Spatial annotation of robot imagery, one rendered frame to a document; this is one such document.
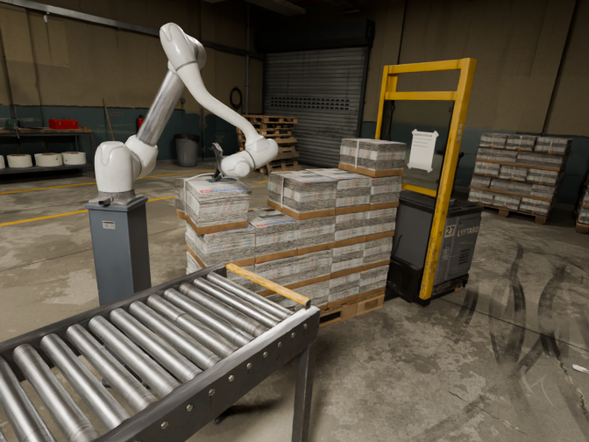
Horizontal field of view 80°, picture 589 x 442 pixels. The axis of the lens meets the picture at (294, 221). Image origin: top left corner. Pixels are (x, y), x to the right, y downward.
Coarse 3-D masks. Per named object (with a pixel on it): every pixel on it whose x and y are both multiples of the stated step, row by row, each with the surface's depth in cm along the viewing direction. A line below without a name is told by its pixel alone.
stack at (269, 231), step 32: (256, 224) 202; (288, 224) 207; (320, 224) 222; (352, 224) 237; (224, 256) 190; (256, 256) 202; (320, 256) 228; (352, 256) 246; (256, 288) 208; (320, 288) 237; (352, 288) 255
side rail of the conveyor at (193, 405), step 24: (312, 312) 121; (264, 336) 107; (288, 336) 111; (312, 336) 123; (240, 360) 96; (264, 360) 104; (192, 384) 87; (216, 384) 89; (240, 384) 97; (168, 408) 80; (192, 408) 84; (216, 408) 92; (120, 432) 73; (144, 432) 75; (168, 432) 80; (192, 432) 86
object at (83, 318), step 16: (208, 272) 146; (224, 272) 153; (160, 288) 131; (176, 288) 135; (112, 304) 119; (128, 304) 120; (64, 320) 109; (80, 320) 109; (32, 336) 101; (64, 336) 106; (96, 336) 114; (0, 352) 94; (16, 368) 98
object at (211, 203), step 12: (228, 180) 193; (192, 192) 178; (204, 192) 171; (216, 192) 174; (228, 192) 178; (240, 192) 182; (192, 204) 180; (204, 204) 174; (216, 204) 178; (228, 204) 182; (240, 204) 186; (192, 216) 181; (204, 216) 177; (216, 216) 181; (228, 216) 185; (240, 216) 189
